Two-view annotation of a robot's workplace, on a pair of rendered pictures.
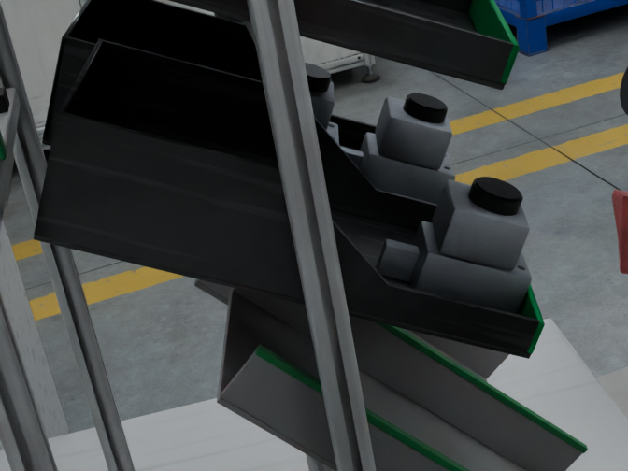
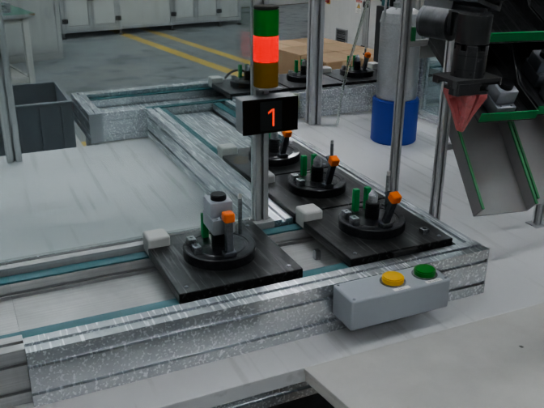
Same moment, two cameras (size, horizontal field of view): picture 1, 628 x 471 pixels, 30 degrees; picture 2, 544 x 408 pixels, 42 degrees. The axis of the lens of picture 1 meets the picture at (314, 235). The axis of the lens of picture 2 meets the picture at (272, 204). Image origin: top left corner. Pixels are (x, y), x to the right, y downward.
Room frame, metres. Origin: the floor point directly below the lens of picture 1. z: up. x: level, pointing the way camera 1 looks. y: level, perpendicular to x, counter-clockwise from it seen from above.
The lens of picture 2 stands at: (-0.30, -1.28, 1.57)
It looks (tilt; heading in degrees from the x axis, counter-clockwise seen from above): 22 degrees down; 71
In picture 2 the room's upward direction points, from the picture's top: straight up
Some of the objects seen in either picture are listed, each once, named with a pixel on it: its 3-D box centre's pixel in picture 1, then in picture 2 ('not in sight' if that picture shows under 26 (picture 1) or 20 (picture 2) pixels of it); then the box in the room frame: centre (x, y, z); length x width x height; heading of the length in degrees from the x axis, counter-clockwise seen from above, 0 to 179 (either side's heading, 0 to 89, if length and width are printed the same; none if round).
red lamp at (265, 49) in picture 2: not in sight; (265, 48); (0.14, 0.04, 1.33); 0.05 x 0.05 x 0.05
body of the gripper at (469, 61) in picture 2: not in sight; (469, 64); (0.41, -0.25, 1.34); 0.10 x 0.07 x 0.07; 5
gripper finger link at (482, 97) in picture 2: not in sight; (457, 105); (0.40, -0.25, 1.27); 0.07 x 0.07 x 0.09; 5
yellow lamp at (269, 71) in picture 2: not in sight; (265, 73); (0.14, 0.04, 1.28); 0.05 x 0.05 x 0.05
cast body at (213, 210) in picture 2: not in sight; (217, 209); (0.00, -0.08, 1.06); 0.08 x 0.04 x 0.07; 94
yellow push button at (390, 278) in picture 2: not in sight; (393, 280); (0.28, -0.28, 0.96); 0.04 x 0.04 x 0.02
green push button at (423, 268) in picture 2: not in sight; (424, 273); (0.35, -0.27, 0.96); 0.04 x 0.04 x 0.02
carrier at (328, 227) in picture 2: not in sight; (371, 206); (0.34, -0.06, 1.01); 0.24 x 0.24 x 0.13; 6
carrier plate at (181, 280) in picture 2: not in sight; (219, 257); (0.01, -0.09, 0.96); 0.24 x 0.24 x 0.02; 6
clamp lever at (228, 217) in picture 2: not in sight; (227, 230); (0.01, -0.14, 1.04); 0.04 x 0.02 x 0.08; 96
